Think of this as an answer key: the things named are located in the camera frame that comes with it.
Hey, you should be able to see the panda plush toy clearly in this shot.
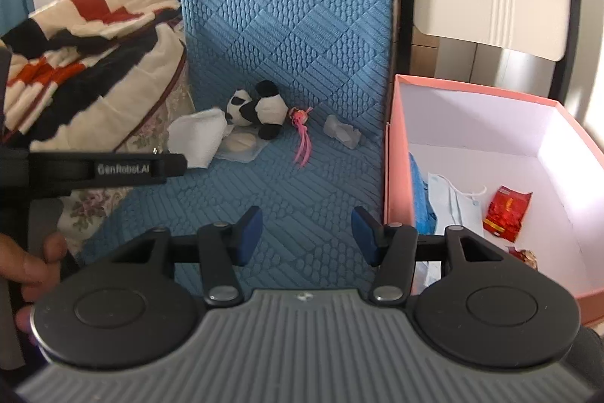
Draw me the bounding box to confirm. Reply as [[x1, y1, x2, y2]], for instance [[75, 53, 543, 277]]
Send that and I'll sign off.
[[225, 80, 289, 141]]

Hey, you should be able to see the white surgical face mask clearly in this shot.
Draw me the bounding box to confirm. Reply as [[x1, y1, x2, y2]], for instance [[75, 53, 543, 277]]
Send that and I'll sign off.
[[416, 171, 488, 286]]

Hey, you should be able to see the white textured cloth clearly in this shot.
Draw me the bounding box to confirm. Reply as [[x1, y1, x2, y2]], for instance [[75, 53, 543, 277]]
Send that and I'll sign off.
[[167, 107, 233, 169]]

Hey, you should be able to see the red foil snack packet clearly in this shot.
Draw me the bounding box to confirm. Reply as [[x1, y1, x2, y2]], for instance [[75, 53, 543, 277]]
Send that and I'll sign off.
[[483, 186, 532, 242]]

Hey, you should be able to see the crumpled clear plastic wrapper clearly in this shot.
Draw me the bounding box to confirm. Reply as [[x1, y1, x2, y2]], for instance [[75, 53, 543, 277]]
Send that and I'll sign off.
[[324, 114, 361, 149]]

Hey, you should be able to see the small red doll packet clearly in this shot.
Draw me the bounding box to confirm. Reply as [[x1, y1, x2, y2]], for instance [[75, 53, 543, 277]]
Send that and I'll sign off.
[[508, 247, 538, 270]]

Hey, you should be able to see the red black white blanket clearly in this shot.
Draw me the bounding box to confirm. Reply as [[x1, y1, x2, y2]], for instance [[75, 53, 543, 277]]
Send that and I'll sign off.
[[1, 0, 193, 152]]

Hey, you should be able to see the blue wet wipes pack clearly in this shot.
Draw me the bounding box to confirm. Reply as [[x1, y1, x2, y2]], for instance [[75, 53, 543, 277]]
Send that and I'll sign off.
[[408, 153, 436, 235]]

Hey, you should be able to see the packaged beige powder puff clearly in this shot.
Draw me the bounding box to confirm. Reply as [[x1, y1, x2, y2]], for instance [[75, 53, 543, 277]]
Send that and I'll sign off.
[[215, 132, 268, 164]]

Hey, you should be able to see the floral sofa cover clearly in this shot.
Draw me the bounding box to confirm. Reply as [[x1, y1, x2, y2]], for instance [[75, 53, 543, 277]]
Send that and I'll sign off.
[[57, 65, 194, 256]]

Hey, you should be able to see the pink feather bird toy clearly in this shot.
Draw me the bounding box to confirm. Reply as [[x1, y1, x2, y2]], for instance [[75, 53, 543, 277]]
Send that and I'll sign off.
[[289, 107, 312, 168]]

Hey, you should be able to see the person's left hand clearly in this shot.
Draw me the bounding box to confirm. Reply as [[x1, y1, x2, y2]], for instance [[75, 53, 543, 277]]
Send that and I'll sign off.
[[1, 232, 69, 340]]

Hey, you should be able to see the pink cardboard box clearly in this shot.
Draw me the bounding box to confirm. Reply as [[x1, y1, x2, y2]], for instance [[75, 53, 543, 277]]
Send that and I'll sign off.
[[384, 75, 603, 325]]

